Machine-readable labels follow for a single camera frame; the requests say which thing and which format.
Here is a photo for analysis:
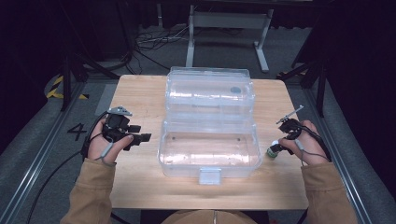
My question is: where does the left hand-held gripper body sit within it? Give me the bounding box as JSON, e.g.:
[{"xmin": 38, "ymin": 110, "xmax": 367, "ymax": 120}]
[{"xmin": 101, "ymin": 105, "xmax": 134, "ymax": 143}]

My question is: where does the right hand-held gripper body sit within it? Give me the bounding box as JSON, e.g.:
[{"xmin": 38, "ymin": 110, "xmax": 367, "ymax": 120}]
[{"xmin": 275, "ymin": 105, "xmax": 304, "ymax": 141}]

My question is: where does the small green-capped bottle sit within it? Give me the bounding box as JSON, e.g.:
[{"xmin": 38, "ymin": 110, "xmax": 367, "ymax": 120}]
[{"xmin": 265, "ymin": 139, "xmax": 281, "ymax": 160}]

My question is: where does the clear plastic storage box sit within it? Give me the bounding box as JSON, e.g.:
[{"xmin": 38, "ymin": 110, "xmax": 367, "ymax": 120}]
[{"xmin": 156, "ymin": 65, "xmax": 263, "ymax": 187}]

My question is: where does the person's right hand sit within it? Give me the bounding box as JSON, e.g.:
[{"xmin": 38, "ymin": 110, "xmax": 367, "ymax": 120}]
[{"xmin": 277, "ymin": 119, "xmax": 332, "ymax": 167}]

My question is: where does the person's left hand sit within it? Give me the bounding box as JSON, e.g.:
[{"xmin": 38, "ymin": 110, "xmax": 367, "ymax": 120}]
[{"xmin": 86, "ymin": 117, "xmax": 135, "ymax": 165}]

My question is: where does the black metal stand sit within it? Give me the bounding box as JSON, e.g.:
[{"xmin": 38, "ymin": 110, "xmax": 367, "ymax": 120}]
[
  {"xmin": 60, "ymin": 50, "xmax": 121, "ymax": 113},
  {"xmin": 276, "ymin": 57, "xmax": 329, "ymax": 119}
]

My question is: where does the yellow black hazard tape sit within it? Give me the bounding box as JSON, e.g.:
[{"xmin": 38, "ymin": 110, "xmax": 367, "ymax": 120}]
[{"xmin": 45, "ymin": 75, "xmax": 90, "ymax": 101}]

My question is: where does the person's torso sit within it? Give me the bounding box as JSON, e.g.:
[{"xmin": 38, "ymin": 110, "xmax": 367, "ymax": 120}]
[{"xmin": 161, "ymin": 208, "xmax": 260, "ymax": 224}]

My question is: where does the thin grey right-hand cable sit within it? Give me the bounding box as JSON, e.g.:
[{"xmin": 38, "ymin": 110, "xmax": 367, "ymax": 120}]
[{"xmin": 293, "ymin": 138, "xmax": 331, "ymax": 166}]

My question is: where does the thin grey left-hand cable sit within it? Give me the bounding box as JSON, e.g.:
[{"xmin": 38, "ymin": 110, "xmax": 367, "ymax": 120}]
[{"xmin": 94, "ymin": 140, "xmax": 117, "ymax": 166}]

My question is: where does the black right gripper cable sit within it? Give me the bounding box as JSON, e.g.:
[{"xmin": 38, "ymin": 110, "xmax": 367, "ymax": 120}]
[{"xmin": 298, "ymin": 124, "xmax": 332, "ymax": 162}]

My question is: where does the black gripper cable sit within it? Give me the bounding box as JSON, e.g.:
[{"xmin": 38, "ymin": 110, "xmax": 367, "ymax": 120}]
[
  {"xmin": 25, "ymin": 110, "xmax": 110, "ymax": 224},
  {"xmin": 298, "ymin": 124, "xmax": 332, "ymax": 162}
]

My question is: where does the aluminium floor rail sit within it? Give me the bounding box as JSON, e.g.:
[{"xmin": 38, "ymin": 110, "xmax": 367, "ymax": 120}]
[
  {"xmin": 0, "ymin": 81, "xmax": 87, "ymax": 224},
  {"xmin": 303, "ymin": 88, "xmax": 375, "ymax": 224}
]

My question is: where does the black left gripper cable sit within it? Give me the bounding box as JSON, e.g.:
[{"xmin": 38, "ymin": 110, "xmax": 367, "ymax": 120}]
[{"xmin": 25, "ymin": 110, "xmax": 110, "ymax": 224}]

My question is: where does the tangle of floor cables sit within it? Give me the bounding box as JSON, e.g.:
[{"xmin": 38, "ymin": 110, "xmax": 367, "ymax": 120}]
[{"xmin": 133, "ymin": 23, "xmax": 191, "ymax": 77}]

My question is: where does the grey metal table frame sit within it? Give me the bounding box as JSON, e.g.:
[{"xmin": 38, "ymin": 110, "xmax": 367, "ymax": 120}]
[{"xmin": 185, "ymin": 4, "xmax": 276, "ymax": 75}]

